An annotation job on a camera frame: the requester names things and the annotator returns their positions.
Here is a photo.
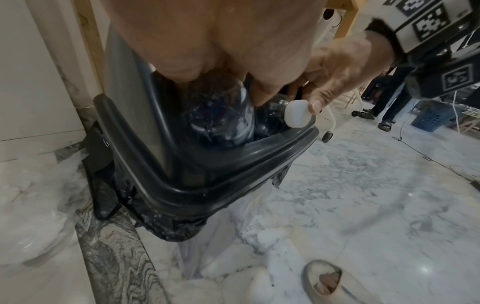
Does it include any white translucent plastic bag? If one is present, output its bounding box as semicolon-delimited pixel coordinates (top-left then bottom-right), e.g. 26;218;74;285
175;200;314;304

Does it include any wooden table leg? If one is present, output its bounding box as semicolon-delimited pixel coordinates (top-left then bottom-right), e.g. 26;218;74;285
325;0;362;40

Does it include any beige slipper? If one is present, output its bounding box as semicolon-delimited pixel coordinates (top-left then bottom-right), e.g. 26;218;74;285
301;259;362;304

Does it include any wrist camera with marker tags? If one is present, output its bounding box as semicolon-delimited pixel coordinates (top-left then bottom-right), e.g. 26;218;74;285
364;0;480;100

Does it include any black floor cable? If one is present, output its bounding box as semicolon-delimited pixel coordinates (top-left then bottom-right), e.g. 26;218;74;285
391;119;480;180

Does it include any wooden post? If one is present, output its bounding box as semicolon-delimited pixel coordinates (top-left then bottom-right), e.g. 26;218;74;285
71;0;111;97

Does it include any clear plastic bag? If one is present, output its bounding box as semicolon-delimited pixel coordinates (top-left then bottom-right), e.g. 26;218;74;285
0;148;93;266

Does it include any clear bottle with white cap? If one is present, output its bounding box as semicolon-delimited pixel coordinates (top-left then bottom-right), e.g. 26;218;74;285
255;94;314;141

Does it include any blue laundry basket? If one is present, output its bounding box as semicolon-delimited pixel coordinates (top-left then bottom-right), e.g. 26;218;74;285
411;100;457;133

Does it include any black trash bin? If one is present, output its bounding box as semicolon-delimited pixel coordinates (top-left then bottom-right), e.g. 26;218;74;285
93;28;320;222

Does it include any large clear plastic bottle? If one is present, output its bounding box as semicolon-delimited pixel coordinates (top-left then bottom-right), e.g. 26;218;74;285
186;71;257;148

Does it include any black bin liner bag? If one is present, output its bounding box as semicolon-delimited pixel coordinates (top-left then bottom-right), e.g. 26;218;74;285
119;164;291;242

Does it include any person's right hand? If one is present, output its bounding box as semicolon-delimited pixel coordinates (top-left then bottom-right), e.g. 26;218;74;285
291;30;399;115

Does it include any person's left hand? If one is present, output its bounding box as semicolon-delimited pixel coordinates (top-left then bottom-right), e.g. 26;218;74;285
103;0;324;108

